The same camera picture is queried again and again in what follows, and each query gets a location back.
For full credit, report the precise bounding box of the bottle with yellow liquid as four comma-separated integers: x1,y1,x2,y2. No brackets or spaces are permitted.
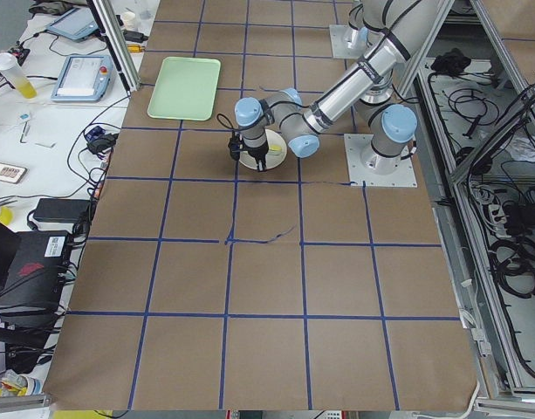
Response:
0,52,37,99

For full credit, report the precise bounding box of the aluminium frame post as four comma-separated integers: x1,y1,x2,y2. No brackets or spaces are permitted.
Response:
87,0,141,93

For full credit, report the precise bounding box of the mint green tray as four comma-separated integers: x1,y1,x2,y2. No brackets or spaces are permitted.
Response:
147,57,221,121

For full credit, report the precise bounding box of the near teach pendant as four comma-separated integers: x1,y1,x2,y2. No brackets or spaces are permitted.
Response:
51,55,113,102

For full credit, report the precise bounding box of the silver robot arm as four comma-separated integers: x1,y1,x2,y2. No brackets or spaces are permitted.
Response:
345,0,383,53
228,1,437,172

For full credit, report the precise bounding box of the teach pendant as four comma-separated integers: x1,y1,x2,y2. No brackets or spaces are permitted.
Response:
51,55,113,102
46,8,99,42

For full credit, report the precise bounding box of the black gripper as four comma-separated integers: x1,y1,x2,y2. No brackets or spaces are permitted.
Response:
241,130,268,172

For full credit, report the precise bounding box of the far teach pendant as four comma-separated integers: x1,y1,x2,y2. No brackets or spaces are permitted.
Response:
46,8,99,42

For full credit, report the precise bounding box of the black power brick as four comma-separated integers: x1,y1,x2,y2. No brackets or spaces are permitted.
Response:
27,198,90,230

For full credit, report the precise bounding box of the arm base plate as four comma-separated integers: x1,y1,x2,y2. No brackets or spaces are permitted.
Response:
329,24,368,59
344,134,417,188

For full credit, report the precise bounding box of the black laptop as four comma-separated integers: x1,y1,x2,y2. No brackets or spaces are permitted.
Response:
0,223,72,349

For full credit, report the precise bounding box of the smartphone on table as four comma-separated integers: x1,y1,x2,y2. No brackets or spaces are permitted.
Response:
0,162,27,184

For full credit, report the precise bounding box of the white paper cup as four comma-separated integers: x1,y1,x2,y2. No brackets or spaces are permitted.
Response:
120,10,139,31

